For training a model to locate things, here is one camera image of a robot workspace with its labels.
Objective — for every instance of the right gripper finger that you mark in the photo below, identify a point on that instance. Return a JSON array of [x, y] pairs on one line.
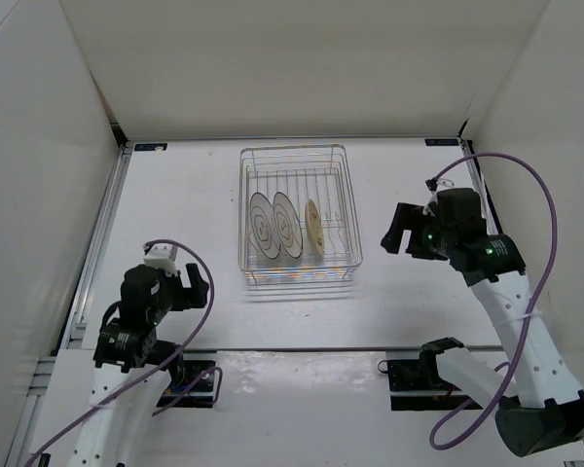
[[417, 217], [391, 241]]

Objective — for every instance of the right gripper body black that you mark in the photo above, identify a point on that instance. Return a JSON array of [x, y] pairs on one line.
[[438, 240]]

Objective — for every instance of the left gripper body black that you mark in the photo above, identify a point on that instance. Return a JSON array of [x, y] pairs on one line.
[[167, 284]]

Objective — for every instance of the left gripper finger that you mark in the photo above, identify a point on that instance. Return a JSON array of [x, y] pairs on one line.
[[196, 299], [193, 275]]

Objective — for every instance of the white plate green rim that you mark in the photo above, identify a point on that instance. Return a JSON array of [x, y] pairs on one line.
[[261, 216], [287, 225]]

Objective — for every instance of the wire dish rack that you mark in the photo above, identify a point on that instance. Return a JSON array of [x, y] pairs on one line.
[[319, 172]]

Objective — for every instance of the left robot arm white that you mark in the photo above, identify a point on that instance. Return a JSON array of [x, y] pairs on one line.
[[132, 367]]

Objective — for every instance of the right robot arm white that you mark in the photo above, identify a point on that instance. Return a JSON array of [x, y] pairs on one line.
[[538, 404]]

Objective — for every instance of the blue label right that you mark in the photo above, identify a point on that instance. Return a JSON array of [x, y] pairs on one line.
[[441, 142]]

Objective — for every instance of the blue label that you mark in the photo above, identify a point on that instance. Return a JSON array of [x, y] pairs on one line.
[[441, 142], [150, 147]]

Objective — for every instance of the beige wooden plate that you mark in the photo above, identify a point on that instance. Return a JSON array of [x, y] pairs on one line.
[[314, 227]]

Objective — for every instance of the blue label left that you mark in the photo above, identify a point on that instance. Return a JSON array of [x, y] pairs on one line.
[[150, 147]]

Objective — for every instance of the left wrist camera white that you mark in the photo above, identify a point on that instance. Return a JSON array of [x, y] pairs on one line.
[[162, 256]]

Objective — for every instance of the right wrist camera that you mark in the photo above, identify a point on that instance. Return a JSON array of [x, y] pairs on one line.
[[434, 185]]

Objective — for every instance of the aluminium table edge rail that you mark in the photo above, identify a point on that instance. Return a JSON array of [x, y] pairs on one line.
[[82, 292]]

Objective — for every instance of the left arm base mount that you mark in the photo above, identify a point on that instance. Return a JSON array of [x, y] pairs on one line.
[[200, 388]]

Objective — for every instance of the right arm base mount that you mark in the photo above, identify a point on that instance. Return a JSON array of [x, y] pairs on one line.
[[411, 391]]

